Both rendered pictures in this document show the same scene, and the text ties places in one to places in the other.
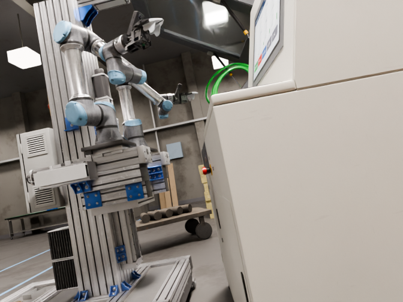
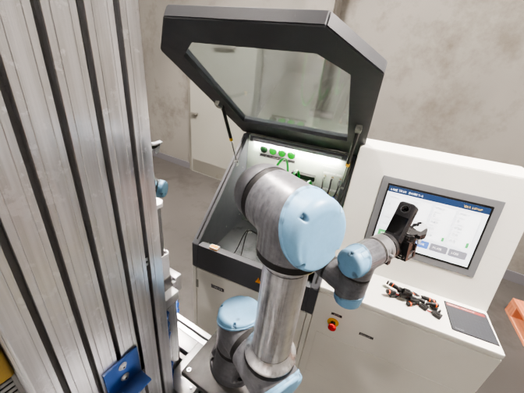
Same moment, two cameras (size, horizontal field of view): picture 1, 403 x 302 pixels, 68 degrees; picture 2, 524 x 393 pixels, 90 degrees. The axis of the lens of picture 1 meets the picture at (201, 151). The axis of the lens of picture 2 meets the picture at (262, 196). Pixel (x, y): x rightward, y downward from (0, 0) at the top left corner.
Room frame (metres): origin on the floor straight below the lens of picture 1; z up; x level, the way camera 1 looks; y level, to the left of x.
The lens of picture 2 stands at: (1.39, 0.91, 1.84)
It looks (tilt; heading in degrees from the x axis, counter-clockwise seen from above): 27 degrees down; 293
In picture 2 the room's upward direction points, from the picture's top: 6 degrees clockwise
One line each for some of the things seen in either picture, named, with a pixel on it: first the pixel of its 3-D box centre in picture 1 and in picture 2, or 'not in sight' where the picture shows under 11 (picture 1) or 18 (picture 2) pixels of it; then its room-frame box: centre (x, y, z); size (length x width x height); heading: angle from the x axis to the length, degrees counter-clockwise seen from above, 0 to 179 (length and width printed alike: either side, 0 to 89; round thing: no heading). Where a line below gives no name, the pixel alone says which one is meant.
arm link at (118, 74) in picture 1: (118, 71); (346, 282); (1.37, 0.31, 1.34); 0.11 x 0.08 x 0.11; 149
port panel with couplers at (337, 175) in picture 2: not in sight; (327, 192); (1.58, -0.54, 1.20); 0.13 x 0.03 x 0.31; 2
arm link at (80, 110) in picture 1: (77, 74); (277, 306); (1.48, 0.55, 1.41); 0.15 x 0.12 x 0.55; 149
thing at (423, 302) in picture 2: not in sight; (413, 296); (1.07, -0.15, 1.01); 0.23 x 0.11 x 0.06; 2
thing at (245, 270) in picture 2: (208, 159); (250, 274); (1.80, -0.03, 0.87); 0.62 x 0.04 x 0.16; 2
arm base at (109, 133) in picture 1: (108, 136); (235, 350); (1.60, 0.48, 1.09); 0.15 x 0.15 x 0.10
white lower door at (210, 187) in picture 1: (219, 230); (242, 330); (1.80, -0.02, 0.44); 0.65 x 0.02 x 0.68; 2
